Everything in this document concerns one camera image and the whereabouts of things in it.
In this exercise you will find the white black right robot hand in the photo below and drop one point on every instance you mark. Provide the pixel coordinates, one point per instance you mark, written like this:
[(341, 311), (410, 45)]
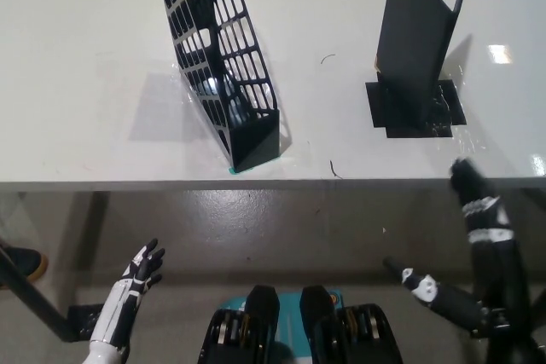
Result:
[(499, 279)]

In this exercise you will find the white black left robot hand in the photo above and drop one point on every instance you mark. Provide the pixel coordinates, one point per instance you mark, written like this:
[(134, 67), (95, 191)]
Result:
[(128, 291)]

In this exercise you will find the black mesh file shelf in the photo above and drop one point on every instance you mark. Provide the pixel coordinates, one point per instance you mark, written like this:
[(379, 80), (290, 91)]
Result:
[(256, 136)]

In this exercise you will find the grey table leg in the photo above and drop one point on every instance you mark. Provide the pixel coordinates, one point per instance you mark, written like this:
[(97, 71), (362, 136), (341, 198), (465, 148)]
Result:
[(83, 244)]

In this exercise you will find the black metal stand bar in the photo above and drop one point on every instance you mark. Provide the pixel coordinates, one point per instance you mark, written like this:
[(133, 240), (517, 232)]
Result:
[(38, 300)]

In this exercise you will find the black shoe tan sole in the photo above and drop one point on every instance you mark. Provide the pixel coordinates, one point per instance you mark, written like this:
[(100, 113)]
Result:
[(25, 262)]

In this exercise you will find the teal tape marker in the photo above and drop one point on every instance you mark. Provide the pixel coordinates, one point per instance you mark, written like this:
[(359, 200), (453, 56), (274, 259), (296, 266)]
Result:
[(235, 171)]

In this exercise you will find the black tape patch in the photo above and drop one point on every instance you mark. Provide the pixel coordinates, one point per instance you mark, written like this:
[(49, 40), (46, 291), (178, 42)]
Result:
[(379, 108)]

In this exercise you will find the black floor base plate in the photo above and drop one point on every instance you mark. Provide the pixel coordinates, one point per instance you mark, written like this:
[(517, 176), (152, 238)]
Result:
[(87, 321)]

